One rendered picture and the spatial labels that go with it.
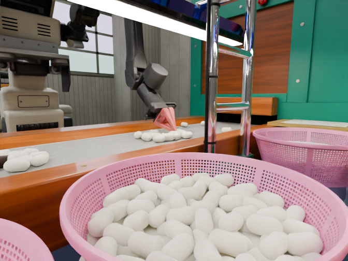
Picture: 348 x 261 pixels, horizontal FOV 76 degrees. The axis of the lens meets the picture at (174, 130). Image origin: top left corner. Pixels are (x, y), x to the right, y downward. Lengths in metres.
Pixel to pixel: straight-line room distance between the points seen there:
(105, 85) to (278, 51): 3.30
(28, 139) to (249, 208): 0.56
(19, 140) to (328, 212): 0.63
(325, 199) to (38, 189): 0.31
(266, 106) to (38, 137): 0.77
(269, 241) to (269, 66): 0.86
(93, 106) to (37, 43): 2.78
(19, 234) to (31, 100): 1.01
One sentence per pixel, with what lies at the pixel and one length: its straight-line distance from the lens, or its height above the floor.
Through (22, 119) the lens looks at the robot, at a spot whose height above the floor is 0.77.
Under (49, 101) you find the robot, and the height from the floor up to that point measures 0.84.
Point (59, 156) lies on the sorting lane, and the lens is 0.52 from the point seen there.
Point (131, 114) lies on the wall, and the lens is 3.68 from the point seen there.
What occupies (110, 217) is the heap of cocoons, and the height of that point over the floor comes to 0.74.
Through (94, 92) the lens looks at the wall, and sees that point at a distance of 3.90.
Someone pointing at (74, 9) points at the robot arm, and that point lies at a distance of 1.21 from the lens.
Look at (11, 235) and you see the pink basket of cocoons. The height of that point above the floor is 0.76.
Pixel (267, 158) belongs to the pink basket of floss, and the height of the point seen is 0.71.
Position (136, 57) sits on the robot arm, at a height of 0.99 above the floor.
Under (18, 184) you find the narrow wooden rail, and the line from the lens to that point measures 0.31.
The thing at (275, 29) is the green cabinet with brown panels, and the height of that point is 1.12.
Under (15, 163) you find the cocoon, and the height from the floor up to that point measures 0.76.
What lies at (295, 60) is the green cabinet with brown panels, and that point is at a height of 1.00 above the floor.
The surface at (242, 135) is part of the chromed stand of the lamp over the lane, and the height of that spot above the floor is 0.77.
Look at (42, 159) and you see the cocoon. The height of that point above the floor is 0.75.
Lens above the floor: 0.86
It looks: 9 degrees down
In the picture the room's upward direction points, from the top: straight up
